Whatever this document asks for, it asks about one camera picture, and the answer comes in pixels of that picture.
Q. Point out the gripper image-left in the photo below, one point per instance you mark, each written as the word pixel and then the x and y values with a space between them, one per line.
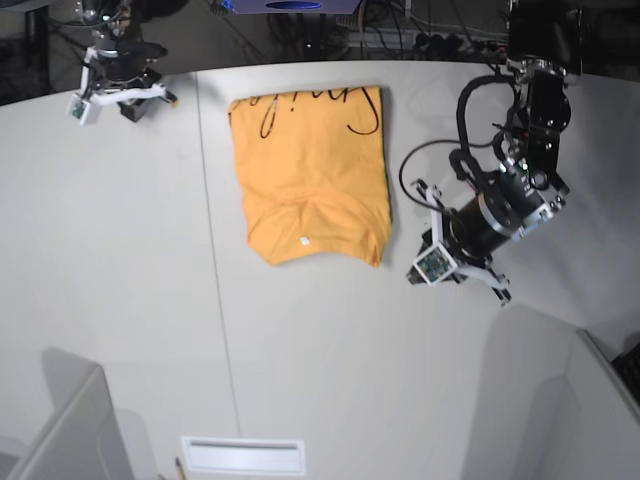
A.
pixel 125 64

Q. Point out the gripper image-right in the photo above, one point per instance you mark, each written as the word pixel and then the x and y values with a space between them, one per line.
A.
pixel 509 210

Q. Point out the orange yellow T-shirt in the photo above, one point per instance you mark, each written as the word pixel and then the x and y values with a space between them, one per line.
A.
pixel 312 172

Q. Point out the grey partition panel right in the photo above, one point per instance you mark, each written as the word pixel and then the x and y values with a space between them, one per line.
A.
pixel 583 424

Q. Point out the grey partition panel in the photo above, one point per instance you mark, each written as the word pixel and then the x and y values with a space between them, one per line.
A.
pixel 81 439
pixel 583 424

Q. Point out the white paper label sheet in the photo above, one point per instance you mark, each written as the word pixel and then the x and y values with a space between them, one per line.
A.
pixel 258 457

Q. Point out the pencil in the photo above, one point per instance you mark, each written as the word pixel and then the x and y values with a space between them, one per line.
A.
pixel 179 469

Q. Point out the grey partition panel left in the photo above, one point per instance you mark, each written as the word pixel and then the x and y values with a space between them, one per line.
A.
pixel 81 439

